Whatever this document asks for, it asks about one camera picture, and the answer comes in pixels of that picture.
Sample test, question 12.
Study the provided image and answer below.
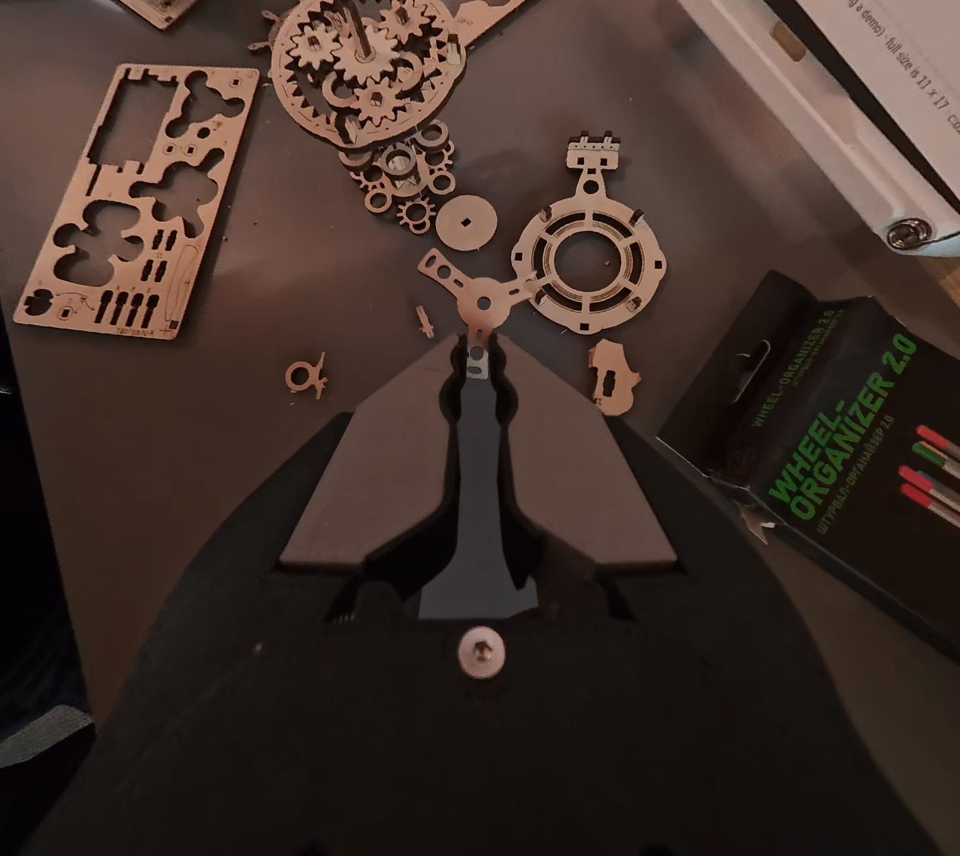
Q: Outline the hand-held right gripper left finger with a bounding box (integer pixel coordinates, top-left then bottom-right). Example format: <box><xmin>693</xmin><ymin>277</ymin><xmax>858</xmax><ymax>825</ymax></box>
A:
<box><xmin>277</xmin><ymin>333</ymin><xmax>462</xmax><ymax>578</ymax></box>

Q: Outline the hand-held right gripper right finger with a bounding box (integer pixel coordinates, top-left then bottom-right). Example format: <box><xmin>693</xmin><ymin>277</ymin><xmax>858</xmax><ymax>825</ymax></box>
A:
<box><xmin>489</xmin><ymin>333</ymin><xmax>682</xmax><ymax>591</ymax></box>

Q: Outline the three-arm wooden part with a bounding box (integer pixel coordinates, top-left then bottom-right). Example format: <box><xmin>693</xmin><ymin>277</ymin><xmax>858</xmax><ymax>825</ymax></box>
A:
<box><xmin>417</xmin><ymin>249</ymin><xmax>546</xmax><ymax>382</ymax></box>

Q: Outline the round wooden frame with tab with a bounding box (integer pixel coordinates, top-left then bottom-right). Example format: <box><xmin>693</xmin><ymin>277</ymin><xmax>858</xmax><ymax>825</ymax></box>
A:
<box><xmin>511</xmin><ymin>130</ymin><xmax>669</xmax><ymax>337</ymax></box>

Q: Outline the black model kit box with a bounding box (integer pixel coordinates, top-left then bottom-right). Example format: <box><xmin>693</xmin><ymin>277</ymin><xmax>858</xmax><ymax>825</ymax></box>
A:
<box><xmin>656</xmin><ymin>270</ymin><xmax>960</xmax><ymax>664</ymax></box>

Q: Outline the small wooden piece with holes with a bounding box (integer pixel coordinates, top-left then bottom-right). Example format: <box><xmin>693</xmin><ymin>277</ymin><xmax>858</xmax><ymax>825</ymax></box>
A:
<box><xmin>586</xmin><ymin>338</ymin><xmax>641</xmax><ymax>417</ymax></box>

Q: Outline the small wooden loop piece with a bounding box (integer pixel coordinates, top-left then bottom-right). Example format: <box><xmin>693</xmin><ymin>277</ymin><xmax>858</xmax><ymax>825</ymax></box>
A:
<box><xmin>285</xmin><ymin>351</ymin><xmax>330</xmax><ymax>400</ymax></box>

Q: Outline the large punched-out wooden sheet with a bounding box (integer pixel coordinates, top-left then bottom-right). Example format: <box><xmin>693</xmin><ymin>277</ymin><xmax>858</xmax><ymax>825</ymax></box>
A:
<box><xmin>13</xmin><ymin>63</ymin><xmax>261</xmax><ymax>342</ymax></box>

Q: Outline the round wooden gear assembly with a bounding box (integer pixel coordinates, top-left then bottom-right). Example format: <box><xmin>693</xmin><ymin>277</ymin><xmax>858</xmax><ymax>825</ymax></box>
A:
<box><xmin>251</xmin><ymin>0</ymin><xmax>470</xmax><ymax>146</ymax></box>

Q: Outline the wooden disc with square hole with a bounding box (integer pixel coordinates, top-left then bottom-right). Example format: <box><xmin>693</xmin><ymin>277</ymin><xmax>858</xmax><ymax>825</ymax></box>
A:
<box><xmin>435</xmin><ymin>194</ymin><xmax>501</xmax><ymax>252</ymax></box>

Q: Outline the cluster of small wooden rings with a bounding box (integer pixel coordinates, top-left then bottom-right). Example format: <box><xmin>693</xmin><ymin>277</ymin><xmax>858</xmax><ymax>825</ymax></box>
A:
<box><xmin>337</xmin><ymin>120</ymin><xmax>459</xmax><ymax>232</ymax></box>

